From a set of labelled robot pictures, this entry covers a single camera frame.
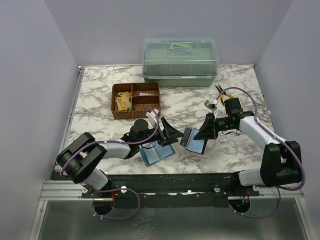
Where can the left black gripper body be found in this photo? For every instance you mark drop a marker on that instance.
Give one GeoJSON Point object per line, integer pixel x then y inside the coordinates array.
{"type": "Point", "coordinates": [158, 137]}

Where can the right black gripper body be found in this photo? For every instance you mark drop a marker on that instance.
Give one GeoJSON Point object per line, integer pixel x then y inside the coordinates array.
{"type": "Point", "coordinates": [222, 124]}

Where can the black leather card holder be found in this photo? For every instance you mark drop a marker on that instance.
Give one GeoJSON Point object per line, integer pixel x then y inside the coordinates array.
{"type": "Point", "coordinates": [191, 145]}

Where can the brown wicker divided tray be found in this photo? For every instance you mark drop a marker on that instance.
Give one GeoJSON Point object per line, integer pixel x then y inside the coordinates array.
{"type": "Point", "coordinates": [138, 103]}

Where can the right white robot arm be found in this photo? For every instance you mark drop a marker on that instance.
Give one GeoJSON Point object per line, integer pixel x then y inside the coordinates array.
{"type": "Point", "coordinates": [281, 159]}

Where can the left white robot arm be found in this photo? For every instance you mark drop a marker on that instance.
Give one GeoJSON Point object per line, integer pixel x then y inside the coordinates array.
{"type": "Point", "coordinates": [80, 159]}

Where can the blue plastic card sleeve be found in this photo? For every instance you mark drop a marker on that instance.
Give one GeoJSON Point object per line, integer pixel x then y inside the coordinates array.
{"type": "Point", "coordinates": [152, 153]}

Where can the gold cards in tray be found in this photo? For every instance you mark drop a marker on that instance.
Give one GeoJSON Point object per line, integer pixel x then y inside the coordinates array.
{"type": "Point", "coordinates": [123, 101]}

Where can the white card in tray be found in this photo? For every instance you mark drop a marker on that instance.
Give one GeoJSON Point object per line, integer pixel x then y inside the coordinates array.
{"type": "Point", "coordinates": [146, 94]}

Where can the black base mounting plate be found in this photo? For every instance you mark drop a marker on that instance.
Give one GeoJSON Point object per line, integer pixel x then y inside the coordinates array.
{"type": "Point", "coordinates": [173, 190]}

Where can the green clear-lid storage box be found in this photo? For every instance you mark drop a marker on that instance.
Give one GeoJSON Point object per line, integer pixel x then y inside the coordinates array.
{"type": "Point", "coordinates": [180, 62]}

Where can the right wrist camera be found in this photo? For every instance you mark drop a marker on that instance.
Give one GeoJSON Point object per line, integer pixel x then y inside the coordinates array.
{"type": "Point", "coordinates": [212, 105]}

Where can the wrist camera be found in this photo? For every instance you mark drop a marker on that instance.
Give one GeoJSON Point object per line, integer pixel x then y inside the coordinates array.
{"type": "Point", "coordinates": [151, 117]}
{"type": "Point", "coordinates": [212, 105]}

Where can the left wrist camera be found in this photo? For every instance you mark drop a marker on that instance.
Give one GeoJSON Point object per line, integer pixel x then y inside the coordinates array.
{"type": "Point", "coordinates": [151, 117]}

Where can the yellow handled pliers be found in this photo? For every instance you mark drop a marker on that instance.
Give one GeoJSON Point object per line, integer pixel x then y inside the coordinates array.
{"type": "Point", "coordinates": [223, 93]}

